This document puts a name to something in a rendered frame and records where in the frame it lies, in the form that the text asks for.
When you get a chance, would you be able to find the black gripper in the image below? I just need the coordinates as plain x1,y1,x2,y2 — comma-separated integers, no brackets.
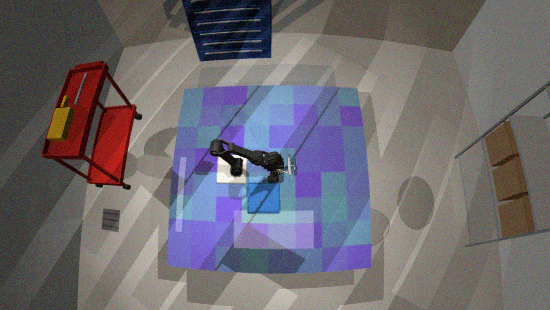
264,151,280,183

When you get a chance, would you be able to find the blue tray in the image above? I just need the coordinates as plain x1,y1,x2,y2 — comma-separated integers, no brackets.
247,182,279,213

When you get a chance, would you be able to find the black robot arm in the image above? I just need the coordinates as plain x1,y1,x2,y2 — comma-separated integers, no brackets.
209,139,284,177

